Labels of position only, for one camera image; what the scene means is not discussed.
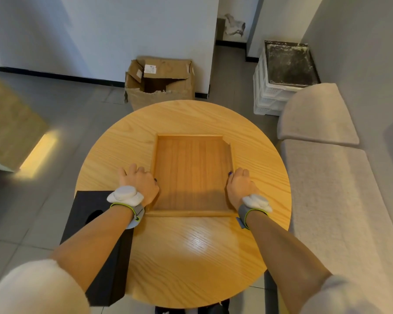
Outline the stack of white plastic crates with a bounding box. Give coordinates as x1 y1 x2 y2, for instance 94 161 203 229
253 46 303 117

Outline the small beige seat cushion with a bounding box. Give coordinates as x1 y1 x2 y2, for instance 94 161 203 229
277 83 360 148

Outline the white sleeve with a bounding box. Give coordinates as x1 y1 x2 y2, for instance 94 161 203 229
300 275 384 314
0 259 91 314

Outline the dark dusty square board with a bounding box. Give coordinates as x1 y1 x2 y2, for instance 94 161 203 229
264 40 321 88

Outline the white wrist tracker grey strap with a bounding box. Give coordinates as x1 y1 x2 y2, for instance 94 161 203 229
106 186 145 230
236 194 273 230

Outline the torn cardboard box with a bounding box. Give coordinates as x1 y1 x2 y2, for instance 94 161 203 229
124 56 196 111

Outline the long beige seat cushion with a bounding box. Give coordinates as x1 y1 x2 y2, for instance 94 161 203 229
279 139 393 314

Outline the white right sleeve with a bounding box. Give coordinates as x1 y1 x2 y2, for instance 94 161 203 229
300 275 384 314

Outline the person's right hand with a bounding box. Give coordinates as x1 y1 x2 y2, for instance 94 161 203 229
226 167 259 211

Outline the white left sleeve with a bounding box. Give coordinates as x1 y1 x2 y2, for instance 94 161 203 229
0 259 91 314

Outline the black box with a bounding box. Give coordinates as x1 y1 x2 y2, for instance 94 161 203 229
60 191 135 307

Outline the person's left hand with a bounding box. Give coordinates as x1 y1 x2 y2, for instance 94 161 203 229
118 164 160 206

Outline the rectangular wooden tray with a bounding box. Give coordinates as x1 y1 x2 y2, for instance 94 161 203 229
146 133 238 217

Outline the light wooden cabinet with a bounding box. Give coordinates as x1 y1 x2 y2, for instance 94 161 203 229
0 67 50 172

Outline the person's left forearm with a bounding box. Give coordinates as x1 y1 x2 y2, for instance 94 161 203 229
51 204 135 293

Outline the person's right forearm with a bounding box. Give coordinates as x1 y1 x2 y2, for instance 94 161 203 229
246 209 333 314

